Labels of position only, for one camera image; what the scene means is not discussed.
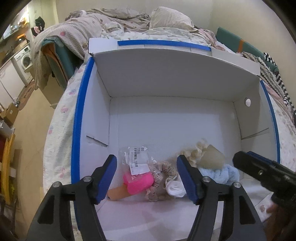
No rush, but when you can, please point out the beige lace scrunchie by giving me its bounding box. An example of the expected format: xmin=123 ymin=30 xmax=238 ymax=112
xmin=145 ymin=161 xmax=178 ymax=202

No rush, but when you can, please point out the clear bag with label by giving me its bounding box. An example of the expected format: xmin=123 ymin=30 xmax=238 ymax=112
xmin=118 ymin=146 xmax=161 ymax=176

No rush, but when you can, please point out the cream ruffled scrunchie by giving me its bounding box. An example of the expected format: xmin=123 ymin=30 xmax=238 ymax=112
xmin=180 ymin=139 xmax=226 ymax=170

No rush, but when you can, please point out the patterned knit blanket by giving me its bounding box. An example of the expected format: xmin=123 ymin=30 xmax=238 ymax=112
xmin=240 ymin=52 xmax=295 ymax=125

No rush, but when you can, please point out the blue white cardboard box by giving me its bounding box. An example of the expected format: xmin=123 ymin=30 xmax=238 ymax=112
xmin=70 ymin=37 xmax=282 ymax=241

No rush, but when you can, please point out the green headboard cushion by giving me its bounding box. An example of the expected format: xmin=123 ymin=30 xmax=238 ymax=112
xmin=216 ymin=27 xmax=279 ymax=73

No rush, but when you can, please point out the yellow wooden rack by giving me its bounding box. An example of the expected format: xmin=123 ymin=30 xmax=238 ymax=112
xmin=1 ymin=133 xmax=16 ymax=205

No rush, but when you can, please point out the white washing machine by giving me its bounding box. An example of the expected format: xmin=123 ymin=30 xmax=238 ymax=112
xmin=13 ymin=45 xmax=32 ymax=72

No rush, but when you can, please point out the floral pillow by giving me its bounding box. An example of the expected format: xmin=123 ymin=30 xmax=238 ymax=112
xmin=149 ymin=6 xmax=195 ymax=31

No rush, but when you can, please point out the brown door mat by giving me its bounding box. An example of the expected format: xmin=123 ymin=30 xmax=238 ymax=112
xmin=18 ymin=80 xmax=35 ymax=110

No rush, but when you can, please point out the checkered grey quilt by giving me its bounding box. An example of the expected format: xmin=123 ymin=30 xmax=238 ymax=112
xmin=31 ymin=8 xmax=151 ymax=89

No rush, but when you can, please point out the person right hand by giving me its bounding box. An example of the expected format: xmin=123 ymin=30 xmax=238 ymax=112
xmin=263 ymin=204 xmax=290 ymax=234

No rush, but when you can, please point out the pink plush item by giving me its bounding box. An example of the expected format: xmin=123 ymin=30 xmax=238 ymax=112
xmin=123 ymin=172 xmax=154 ymax=195

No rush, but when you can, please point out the white kitchen cabinet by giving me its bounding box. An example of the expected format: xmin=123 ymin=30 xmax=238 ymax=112
xmin=1 ymin=60 xmax=25 ymax=108

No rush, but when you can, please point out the printed white bedsheet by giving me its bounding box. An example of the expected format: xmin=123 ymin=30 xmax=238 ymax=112
xmin=43 ymin=27 xmax=296 ymax=223

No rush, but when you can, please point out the brown cardboard box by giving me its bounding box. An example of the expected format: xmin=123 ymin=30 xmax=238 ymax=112
xmin=1 ymin=103 xmax=19 ymax=126

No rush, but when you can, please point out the white sock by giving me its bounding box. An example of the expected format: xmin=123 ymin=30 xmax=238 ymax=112
xmin=166 ymin=180 xmax=186 ymax=198

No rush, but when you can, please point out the light blue fluffy scrunchie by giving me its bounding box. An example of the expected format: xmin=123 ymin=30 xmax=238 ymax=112
xmin=198 ymin=164 xmax=240 ymax=185

